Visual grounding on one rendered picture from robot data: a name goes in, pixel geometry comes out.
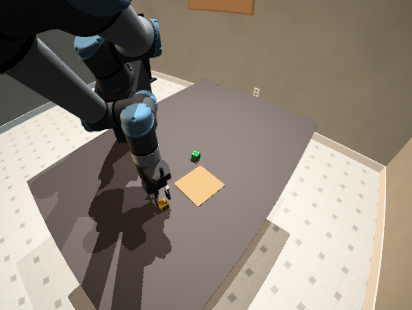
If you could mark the peach flat mat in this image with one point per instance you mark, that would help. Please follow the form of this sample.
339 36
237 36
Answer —
199 185

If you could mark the green die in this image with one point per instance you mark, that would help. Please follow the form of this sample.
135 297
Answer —
195 155

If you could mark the yellow die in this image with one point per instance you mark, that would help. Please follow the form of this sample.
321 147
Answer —
163 204

